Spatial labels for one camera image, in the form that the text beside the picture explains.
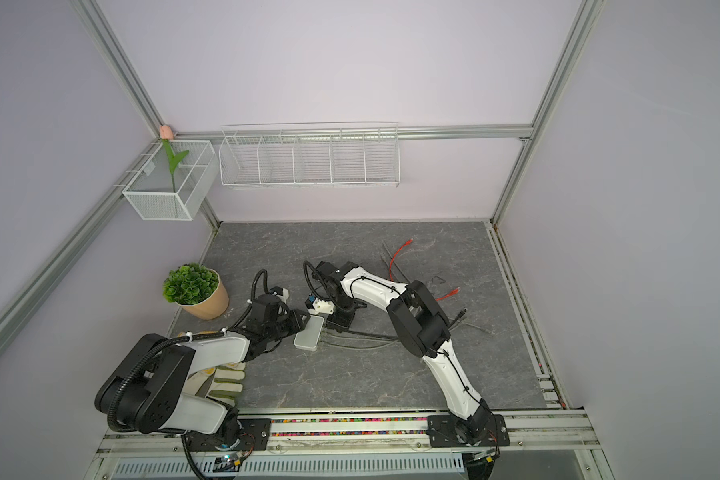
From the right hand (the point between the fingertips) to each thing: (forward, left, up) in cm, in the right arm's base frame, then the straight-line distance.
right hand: (342, 327), depth 93 cm
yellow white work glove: (-17, +30, +2) cm, 35 cm away
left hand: (+1, +10, +3) cm, 11 cm away
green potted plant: (+5, +41, +14) cm, 44 cm away
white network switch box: (-5, +10, +2) cm, 11 cm away
